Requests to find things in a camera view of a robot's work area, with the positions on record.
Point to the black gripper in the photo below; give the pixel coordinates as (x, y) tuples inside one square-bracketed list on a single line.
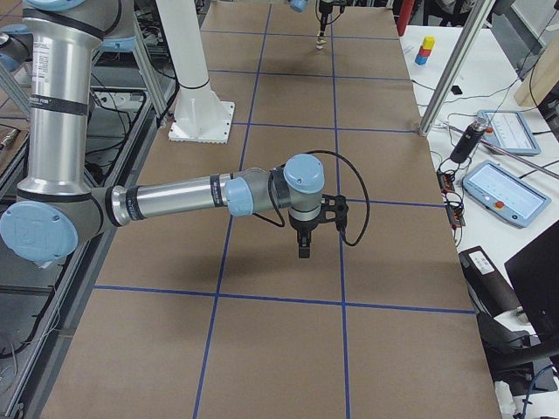
[(322, 20), (302, 228)]

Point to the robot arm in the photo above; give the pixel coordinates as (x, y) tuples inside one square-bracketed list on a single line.
[(300, 5), (56, 211)]

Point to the yellow red blue blocks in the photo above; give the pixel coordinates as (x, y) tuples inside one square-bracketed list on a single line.
[(425, 50)]

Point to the orange circuit board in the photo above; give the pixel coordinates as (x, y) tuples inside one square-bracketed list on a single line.
[(445, 182)]

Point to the black water bottle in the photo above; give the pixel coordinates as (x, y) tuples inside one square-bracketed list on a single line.
[(468, 141)]

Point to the black box with label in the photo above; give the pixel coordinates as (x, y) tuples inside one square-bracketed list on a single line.
[(490, 287)]

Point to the blue teach pendant near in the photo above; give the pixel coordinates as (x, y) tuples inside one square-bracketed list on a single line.
[(505, 195)]

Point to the blue teach pendant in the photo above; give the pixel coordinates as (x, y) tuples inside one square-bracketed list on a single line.
[(510, 131), (505, 195)]

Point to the blue teach pendant far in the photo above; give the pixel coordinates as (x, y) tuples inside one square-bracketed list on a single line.
[(510, 131)]

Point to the black monitor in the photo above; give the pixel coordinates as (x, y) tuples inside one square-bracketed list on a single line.
[(533, 272)]

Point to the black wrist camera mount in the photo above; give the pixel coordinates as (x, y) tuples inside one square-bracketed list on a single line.
[(334, 209)]

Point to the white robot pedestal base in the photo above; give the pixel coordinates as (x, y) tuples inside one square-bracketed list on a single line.
[(199, 114)]

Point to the aluminium frame post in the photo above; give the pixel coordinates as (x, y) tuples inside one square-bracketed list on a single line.
[(464, 44)]

